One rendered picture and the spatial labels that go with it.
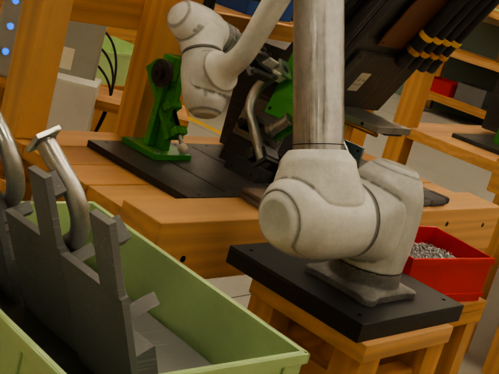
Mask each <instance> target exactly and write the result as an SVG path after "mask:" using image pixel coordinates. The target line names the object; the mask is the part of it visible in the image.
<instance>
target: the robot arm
mask: <svg viewBox="0 0 499 374"><path fill-rule="evenodd" d="M290 2H291V0H261V2H260V3H259V5H258V7H257V9H256V11H255V12H254V14H253V16H252V18H251V19H250V21H249V24H248V25H247V27H246V29H245V31H244V32H243V33H241V32H240V31H239V29H237V28H236V27H233V26H232V25H231V24H229V23H228V22H226V21H224V20H223V18H222V17H221V16H220V15H219V14H217V13H216V12H215V11H214V10H212V9H210V8H208V7H207V6H205V5H202V4H199V3H197V2H194V1H189V0H185V1H182V2H179V3H177V4H176V5H174V6H173V7H172V8H171V10H170V11H169V14H168V16H167V24H168V26H169V28H170V30H171V32H172V33H173V35H174V36H175V37H176V38H177V42H178V44H179V46H180V50H181V55H182V62H181V67H180V79H181V88H182V94H183V100H184V102H185V105H186V108H187V109H188V111H189V112H190V113H191V114H192V115H193V116H194V117H197V118H200V119H213V118H216V117H217V116H218V115H220V114H221V113H222V111H223V109H224V107H225V105H226V98H227V97H228V96H229V94H230V92H231V90H232V89H233V88H234V87H235V86H236V84H237V82H238V75H239V74H240V73H242V72H243V71H244V70H245V69H247V72H246V73H245V74H246V76H247V77H248V76H251V77H253V78H256V79H258V80H261V81H262V82H268V81H269V80H273V81H276V82H277V83H280V82H283V81H284V80H286V78H284V77H283V76H281V73H279V72H278V71H276V70H275V69H276V68H278V67H279V63H278V62H277V61H276V60H274V58H272V57H271V56H272V55H271V52H269V53H266V51H267V49H266V48H265V47H264V46H263V45H264V43H265V42H266V40H267V39H268V37H269V35H270V34H271V32H272V31H273V29H274V27H275V26H276V24H277V23H278V20H279V19H280V18H281V16H282V14H283V13H284V11H285V10H286V8H287V6H288V4H289V3H290ZM259 60H260V61H263V62H262V63H261V62H260V61H259ZM270 68H271V69H270ZM423 205H424V193H423V182H422V180H421V179H420V177H419V174H418V173H417V172H416V171H415V170H414V169H412V168H409V167H408V166H406V165H403V164H401V163H397V162H394V161H392V160H388V159H385V158H377V159H375V160H370V161H368V162H367V163H366V164H364V165H363V166H361V167H360V168H359V169H358V168H357V164H356V161H355V159H354V158H353V156H352V155H351V154H350V153H349V152H348V151H346V150H345V0H293V150H289V151H287V153H286V154H285V155H284V156H283V157H282V158H281V160H280V161H279V164H278V170H277V172H276V175H275V179H274V181H273V183H271V184H270V185H269V186H268V188H267V190H266V191H265V192H264V195H263V197H262V198H261V202H260V204H259V207H258V222H259V226H260V229H261V233H262V234H263V236H264V238H265V239H266V241H267V242H268V243H269V244H270V245H271V246H273V247H274V248H276V249H277V250H279V251H281V252H283V253H285V254H287V255H290V256H293V257H298V258H301V259H305V260H328V261H327V262H324V263H308V264H307V265H306V268H305V272H306V273H308V274H310V275H313V276H315V277H318V278H319V279H321V280H323V281H324V282H326V283H329V284H330V285H331V286H334V287H335V288H337V289H339V290H340V291H342V292H344V293H345V294H347V295H349V296H351V297H352V298H354V299H356V300H357V301H358V302H359V303H361V304H362V305H364V306H369V307H374V306H376V305H377V304H383V303H387V302H392V301H399V300H404V299H409V300H413V299H414V298H415V295H416V292H415V291H414V290H413V289H411V288H409V287H407V286H405V285H403V284H402V283H400V279H401V276H402V271H403V269H404V266H405V263H406V261H407V259H408V257H409V255H410V253H411V249H412V247H413V245H414V241H415V238H416V236H417V231H418V228H419V226H420V221H421V217H422V214H423Z"/></svg>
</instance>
